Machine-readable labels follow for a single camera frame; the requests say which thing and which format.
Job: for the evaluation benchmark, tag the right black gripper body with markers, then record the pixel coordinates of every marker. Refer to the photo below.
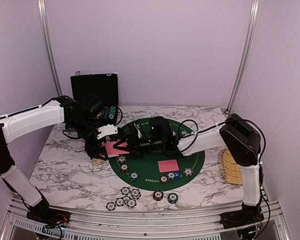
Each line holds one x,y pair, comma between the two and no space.
140,147

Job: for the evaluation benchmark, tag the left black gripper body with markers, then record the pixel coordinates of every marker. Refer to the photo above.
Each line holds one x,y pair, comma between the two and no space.
91,148

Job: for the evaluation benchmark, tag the blue chips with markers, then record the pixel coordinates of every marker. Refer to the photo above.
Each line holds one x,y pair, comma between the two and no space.
188,172
121,159

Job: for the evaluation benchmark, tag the red playing card deck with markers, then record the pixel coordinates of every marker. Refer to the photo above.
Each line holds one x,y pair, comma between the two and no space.
113,152

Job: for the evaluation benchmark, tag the red card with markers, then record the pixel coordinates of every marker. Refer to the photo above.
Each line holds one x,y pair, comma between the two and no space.
166,166

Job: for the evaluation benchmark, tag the blue small blind button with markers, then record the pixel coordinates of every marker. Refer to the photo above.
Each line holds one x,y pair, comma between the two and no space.
177,175

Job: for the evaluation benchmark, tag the brown chip stack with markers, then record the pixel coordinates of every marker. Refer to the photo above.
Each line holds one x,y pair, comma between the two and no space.
158,195

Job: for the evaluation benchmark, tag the teal chip stack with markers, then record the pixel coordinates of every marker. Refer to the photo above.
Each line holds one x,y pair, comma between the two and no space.
172,198

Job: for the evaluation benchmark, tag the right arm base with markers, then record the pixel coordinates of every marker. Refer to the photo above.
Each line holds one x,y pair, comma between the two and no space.
239,218

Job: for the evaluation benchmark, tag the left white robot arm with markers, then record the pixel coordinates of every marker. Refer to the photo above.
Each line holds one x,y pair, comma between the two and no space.
81,116

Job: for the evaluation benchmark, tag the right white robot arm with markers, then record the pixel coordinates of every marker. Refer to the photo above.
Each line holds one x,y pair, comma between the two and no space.
242,137

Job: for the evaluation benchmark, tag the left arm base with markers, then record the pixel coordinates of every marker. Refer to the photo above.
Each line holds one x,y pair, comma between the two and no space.
50,216

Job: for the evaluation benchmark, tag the gold blue card box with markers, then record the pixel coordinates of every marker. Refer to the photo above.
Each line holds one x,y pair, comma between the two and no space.
96,163

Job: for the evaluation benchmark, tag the round green poker mat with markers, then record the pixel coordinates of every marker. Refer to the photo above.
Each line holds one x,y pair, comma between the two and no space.
148,170

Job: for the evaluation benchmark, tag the green chip row in case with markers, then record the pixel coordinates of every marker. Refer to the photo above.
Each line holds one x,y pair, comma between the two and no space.
105,112

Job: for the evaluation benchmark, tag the teal chip row in case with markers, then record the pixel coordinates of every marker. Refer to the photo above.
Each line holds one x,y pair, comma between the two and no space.
112,112

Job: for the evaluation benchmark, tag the scattered blue ten chip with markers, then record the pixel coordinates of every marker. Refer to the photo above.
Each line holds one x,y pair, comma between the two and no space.
111,206
126,198
120,202
131,203
125,190

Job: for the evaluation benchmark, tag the black poker chip case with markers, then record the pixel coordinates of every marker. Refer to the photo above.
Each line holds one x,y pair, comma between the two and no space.
103,85

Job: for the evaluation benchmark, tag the woven bamboo mat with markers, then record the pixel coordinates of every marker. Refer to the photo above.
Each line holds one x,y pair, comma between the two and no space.
231,170

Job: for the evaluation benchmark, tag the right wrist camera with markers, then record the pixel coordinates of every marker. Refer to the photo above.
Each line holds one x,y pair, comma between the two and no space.
134,129

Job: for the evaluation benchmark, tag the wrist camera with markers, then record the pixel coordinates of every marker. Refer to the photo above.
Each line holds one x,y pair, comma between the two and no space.
134,129
106,130

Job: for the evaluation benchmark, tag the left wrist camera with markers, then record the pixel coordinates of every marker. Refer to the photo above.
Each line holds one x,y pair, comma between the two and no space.
106,130

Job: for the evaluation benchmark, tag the front aluminium rail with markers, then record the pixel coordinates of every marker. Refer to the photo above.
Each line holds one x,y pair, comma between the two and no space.
185,224

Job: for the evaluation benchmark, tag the left aluminium frame post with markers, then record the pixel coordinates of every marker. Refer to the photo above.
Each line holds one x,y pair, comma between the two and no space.
48,45

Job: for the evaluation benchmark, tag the aluminium frame post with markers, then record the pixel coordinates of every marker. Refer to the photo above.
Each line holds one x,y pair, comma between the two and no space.
48,45
250,33

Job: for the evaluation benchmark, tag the right aluminium frame post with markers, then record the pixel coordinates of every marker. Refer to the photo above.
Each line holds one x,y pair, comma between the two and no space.
250,33

